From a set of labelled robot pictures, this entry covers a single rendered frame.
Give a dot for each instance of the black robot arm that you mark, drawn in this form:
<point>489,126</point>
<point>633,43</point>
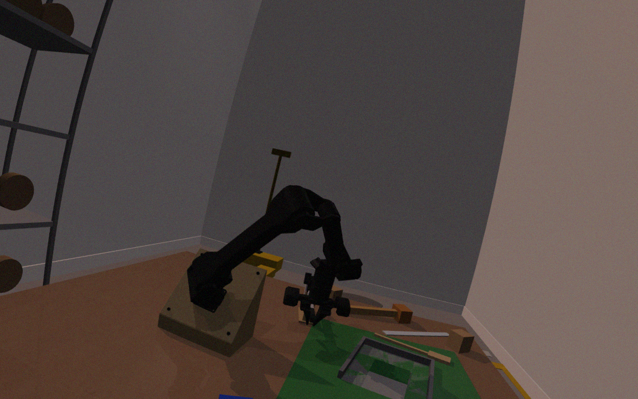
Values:
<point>291,210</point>

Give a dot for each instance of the grey flat bar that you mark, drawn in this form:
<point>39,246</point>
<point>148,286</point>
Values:
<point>411,333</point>

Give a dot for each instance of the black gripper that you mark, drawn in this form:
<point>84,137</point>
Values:
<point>318,295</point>

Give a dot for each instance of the orange wooden mallet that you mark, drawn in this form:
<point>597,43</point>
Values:
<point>399,312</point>

